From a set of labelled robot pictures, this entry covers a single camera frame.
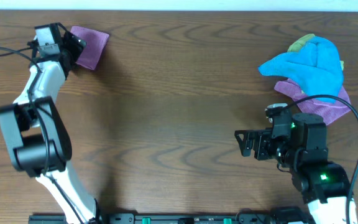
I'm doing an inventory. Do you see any purple microfiber cloth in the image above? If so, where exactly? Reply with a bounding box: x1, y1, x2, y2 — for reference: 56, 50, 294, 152
71, 26, 109, 70

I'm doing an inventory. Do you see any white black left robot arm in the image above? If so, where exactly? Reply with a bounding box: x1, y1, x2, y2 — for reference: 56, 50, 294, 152
0, 27, 103, 223

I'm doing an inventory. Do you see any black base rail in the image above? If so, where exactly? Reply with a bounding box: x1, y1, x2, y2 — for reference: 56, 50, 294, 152
28, 212, 310, 224

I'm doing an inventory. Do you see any blue microfiber cloth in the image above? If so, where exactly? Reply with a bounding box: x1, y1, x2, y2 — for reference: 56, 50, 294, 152
259, 36, 344, 96

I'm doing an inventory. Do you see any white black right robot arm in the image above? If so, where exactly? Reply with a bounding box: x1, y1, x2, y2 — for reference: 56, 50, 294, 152
234, 111, 357, 223

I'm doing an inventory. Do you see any purple cloth under pile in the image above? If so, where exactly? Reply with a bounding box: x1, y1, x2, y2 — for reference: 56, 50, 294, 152
274, 79, 351, 125

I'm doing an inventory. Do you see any green cloth under blue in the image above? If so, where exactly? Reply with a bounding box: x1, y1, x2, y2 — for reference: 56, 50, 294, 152
287, 34, 344, 72

